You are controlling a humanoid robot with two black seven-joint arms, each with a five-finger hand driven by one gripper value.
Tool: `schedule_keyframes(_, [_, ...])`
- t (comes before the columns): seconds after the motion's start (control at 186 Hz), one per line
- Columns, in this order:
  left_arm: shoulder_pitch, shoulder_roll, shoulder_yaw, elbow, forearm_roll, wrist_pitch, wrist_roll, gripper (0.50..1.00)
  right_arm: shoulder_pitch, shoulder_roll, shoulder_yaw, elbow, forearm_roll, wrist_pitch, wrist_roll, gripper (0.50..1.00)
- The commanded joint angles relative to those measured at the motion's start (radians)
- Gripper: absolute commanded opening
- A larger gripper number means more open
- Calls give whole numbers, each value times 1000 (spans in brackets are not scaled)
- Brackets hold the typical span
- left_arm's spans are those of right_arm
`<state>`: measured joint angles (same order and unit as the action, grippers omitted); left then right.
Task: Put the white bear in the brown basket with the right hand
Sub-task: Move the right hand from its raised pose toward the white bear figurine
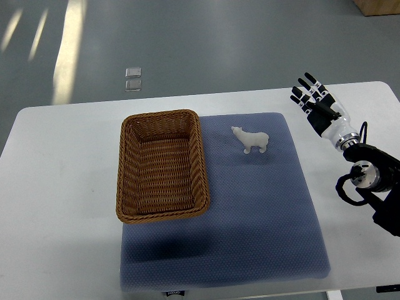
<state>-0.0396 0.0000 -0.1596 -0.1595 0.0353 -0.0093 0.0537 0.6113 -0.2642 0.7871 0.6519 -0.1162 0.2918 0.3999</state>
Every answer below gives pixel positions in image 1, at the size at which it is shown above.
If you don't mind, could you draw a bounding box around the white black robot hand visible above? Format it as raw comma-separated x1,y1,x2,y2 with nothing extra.
290,72,361,152

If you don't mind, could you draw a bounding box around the white bear figurine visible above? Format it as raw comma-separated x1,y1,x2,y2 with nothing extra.
231,126,269,154

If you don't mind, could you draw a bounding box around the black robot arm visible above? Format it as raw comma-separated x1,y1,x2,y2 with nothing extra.
336,143,399,237

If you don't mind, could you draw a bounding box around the brown wicker basket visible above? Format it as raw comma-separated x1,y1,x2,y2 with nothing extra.
116,109,211,224

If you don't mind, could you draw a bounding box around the wooden box corner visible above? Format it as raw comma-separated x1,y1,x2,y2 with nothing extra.
354,0,399,16

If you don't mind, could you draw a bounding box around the blue padded mat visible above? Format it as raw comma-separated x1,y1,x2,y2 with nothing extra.
120,112,330,293

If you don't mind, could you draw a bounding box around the black table control panel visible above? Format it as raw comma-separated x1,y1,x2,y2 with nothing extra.
376,284,400,293

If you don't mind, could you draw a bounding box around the lower metal floor plate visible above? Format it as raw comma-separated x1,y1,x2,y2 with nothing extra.
125,79,142,91

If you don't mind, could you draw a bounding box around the metal floor plate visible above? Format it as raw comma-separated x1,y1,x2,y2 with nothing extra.
125,67,141,78
125,79,142,91

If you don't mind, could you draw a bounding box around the upper metal floor plate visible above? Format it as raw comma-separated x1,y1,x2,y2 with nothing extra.
125,67,141,78

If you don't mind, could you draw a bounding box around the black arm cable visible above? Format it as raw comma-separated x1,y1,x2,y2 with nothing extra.
335,174,373,206

